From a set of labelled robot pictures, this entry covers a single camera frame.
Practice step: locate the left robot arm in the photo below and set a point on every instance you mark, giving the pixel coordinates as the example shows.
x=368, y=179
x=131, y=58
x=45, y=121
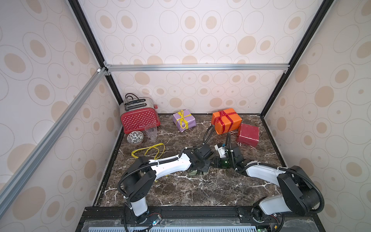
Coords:
x=138, y=179

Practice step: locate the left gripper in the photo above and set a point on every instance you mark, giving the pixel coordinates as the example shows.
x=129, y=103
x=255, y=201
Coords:
x=207, y=165

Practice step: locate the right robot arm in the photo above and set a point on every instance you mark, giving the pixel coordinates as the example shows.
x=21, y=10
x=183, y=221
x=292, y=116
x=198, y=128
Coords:
x=299, y=194

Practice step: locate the yellow ribbon on purple box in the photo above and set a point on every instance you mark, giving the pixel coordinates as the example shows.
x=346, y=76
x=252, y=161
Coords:
x=183, y=123

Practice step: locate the yellow ribbon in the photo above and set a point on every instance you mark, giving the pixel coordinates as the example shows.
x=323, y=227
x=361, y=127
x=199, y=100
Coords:
x=159, y=148
x=183, y=123

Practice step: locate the clear plastic cup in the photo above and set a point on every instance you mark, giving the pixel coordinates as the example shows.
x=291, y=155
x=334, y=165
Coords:
x=151, y=131

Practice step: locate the black frame post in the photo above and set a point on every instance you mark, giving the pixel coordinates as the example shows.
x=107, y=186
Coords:
x=310, y=32
x=83, y=22

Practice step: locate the black frame post left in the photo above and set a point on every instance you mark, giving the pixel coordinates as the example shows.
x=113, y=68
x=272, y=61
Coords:
x=83, y=22

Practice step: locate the red ribbon on orange box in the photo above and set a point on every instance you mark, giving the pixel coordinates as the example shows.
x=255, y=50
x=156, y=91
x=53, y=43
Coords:
x=223, y=117

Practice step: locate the horizontal aluminium bar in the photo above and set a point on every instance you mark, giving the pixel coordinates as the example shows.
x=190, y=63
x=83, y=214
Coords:
x=197, y=67

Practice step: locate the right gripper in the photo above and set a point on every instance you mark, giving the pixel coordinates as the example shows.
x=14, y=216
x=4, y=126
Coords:
x=230, y=158

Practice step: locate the green gift box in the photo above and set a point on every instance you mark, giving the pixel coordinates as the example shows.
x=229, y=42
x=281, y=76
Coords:
x=194, y=173

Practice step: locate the patterned ceramic bowl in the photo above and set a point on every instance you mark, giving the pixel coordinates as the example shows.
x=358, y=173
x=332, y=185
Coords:
x=135, y=137

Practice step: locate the purple gift box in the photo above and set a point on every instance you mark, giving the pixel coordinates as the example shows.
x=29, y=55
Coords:
x=191, y=122

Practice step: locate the diagonal aluminium bar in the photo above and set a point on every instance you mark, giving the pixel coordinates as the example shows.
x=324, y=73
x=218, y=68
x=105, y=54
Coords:
x=29, y=166

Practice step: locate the red polka dot toaster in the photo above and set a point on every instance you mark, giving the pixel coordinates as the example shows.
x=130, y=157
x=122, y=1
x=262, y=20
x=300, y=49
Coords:
x=137, y=112

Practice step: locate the black frame post right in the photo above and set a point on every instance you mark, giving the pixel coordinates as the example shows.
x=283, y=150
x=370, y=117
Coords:
x=310, y=32

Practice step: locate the dark red gift box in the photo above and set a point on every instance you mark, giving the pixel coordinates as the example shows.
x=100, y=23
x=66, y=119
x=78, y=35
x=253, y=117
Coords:
x=248, y=135

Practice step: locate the orange gift box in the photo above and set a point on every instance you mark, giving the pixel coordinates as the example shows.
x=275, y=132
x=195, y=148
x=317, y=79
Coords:
x=227, y=120

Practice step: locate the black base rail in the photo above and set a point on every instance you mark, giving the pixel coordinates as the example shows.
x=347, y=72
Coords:
x=193, y=219

